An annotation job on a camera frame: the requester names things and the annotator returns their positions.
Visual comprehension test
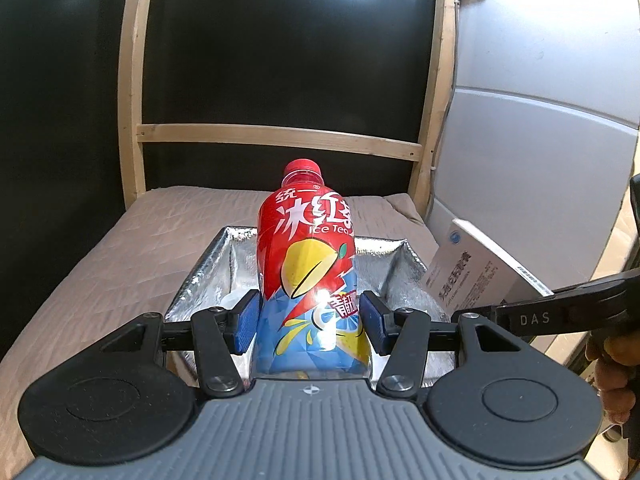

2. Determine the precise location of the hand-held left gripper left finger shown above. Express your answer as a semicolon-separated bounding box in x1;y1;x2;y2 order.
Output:
100;290;262;395

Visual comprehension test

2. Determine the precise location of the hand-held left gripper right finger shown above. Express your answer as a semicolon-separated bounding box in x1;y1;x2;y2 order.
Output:
359;290;531;396

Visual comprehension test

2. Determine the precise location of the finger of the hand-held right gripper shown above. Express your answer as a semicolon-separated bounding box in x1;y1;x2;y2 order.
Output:
452;269;628;335

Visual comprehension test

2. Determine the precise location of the blue insulated foil-lined bag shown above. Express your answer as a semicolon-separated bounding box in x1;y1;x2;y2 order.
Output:
164;225;458;390

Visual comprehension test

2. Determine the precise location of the red iced tea bottle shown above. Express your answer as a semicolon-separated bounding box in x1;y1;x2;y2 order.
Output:
254;158;375;380

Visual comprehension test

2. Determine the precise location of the white cardboard box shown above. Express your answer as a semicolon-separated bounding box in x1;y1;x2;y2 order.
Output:
419;218;555;317

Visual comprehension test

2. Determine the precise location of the person's right hand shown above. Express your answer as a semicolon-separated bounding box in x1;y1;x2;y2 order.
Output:
594;332;640;427

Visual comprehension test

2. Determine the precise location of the white cabinet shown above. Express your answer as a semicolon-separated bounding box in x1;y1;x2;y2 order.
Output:
425;0;640;286

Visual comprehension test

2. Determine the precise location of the wooden frame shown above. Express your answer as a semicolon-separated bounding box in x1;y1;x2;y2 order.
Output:
116;0;457;222

